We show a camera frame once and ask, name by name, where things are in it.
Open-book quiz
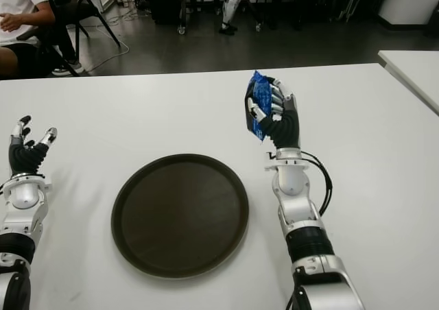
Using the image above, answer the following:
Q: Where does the blue Oreo cookie packet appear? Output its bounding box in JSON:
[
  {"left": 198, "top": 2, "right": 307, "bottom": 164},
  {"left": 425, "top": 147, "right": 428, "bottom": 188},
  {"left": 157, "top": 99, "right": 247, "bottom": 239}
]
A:
[{"left": 244, "top": 70, "right": 275, "bottom": 143}]

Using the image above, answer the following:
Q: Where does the round dark brown tray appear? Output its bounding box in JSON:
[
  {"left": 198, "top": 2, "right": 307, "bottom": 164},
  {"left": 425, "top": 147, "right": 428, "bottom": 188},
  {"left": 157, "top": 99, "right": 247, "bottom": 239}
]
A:
[{"left": 110, "top": 154, "right": 250, "bottom": 277}]

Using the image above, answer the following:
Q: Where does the black box cabinet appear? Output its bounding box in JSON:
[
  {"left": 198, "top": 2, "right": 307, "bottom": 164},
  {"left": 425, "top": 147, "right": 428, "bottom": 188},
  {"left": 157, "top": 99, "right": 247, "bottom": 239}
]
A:
[{"left": 150, "top": 0, "right": 188, "bottom": 25}]

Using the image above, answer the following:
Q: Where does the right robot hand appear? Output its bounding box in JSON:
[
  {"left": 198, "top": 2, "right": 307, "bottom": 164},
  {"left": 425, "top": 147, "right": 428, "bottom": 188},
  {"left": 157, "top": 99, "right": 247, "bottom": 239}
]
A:
[{"left": 245, "top": 78, "right": 302, "bottom": 152}]

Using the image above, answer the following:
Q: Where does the white floor cable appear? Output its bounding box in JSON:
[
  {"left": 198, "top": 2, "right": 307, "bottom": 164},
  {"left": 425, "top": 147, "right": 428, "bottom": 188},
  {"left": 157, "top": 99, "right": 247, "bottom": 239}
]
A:
[{"left": 84, "top": 4, "right": 152, "bottom": 73}]

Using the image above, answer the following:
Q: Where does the seated person in white shirt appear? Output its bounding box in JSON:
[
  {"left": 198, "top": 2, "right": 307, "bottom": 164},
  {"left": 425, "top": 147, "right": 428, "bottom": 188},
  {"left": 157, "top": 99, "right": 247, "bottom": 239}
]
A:
[{"left": 0, "top": 0, "right": 58, "bottom": 78}]

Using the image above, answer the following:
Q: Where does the white side table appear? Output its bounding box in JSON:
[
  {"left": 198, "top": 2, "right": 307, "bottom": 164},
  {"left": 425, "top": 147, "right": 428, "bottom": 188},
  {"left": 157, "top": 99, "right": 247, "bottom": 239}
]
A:
[{"left": 377, "top": 50, "right": 439, "bottom": 116}]

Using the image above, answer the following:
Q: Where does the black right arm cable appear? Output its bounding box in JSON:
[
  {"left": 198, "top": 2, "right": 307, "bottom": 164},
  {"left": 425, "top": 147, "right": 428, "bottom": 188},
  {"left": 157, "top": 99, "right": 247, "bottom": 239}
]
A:
[{"left": 300, "top": 151, "right": 334, "bottom": 218}]

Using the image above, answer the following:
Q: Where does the white curved pedestal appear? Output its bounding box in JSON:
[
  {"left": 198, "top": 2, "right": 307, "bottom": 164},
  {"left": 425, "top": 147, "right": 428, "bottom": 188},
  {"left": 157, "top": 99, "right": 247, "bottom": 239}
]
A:
[{"left": 377, "top": 0, "right": 439, "bottom": 25}]

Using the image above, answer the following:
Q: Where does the white humanoid robot leg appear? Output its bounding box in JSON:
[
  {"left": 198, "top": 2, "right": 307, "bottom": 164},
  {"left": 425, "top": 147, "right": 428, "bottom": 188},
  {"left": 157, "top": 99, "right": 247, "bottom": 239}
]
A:
[{"left": 218, "top": 0, "right": 245, "bottom": 36}]

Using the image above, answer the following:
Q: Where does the grey white sneaker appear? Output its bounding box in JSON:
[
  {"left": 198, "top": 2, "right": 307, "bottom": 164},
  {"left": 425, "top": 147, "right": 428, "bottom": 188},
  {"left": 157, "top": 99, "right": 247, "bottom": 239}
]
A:
[{"left": 51, "top": 61, "right": 86, "bottom": 77}]

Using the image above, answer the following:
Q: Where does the black wheeled stand frame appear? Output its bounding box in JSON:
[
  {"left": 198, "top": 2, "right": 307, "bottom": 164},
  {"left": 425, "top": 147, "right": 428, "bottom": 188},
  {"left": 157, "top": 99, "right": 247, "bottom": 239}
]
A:
[{"left": 176, "top": 0, "right": 265, "bottom": 35}]

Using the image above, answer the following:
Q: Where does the black chair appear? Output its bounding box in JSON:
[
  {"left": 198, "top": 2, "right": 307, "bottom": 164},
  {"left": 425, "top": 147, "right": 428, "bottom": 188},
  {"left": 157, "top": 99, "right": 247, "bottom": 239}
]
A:
[{"left": 16, "top": 0, "right": 123, "bottom": 78}]

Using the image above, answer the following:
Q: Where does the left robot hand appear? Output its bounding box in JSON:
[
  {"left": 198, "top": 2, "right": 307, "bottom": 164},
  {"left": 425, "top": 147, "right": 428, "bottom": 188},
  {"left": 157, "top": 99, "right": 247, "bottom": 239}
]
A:
[{"left": 7, "top": 115, "right": 58, "bottom": 179}]

